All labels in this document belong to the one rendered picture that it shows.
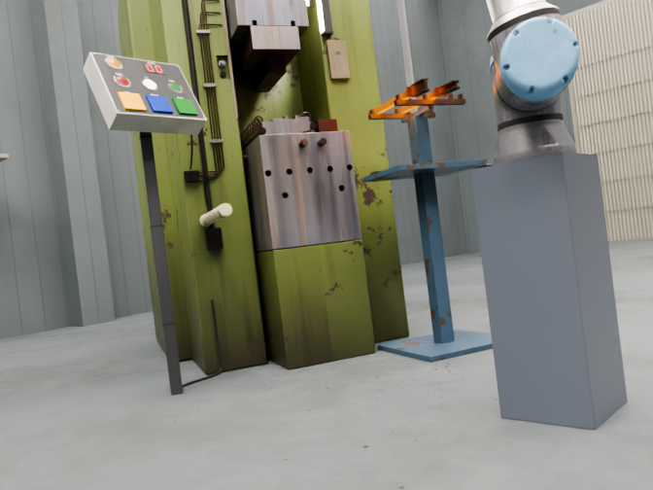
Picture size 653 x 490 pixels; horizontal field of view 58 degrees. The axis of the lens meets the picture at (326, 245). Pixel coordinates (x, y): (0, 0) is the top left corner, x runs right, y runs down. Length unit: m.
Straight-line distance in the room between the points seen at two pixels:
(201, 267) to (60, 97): 3.75
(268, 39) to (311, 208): 0.70
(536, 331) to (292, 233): 1.16
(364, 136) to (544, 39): 1.51
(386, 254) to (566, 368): 1.40
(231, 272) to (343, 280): 0.46
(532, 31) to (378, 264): 1.57
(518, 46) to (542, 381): 0.73
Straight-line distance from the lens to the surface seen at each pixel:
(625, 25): 10.06
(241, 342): 2.45
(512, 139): 1.44
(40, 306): 5.87
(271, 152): 2.30
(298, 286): 2.29
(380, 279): 2.64
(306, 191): 2.32
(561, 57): 1.28
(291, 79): 2.99
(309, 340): 2.32
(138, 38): 3.03
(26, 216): 5.88
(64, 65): 6.04
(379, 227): 2.64
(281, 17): 2.54
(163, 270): 2.15
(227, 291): 2.43
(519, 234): 1.40
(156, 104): 2.11
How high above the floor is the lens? 0.46
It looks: level
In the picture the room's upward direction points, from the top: 7 degrees counter-clockwise
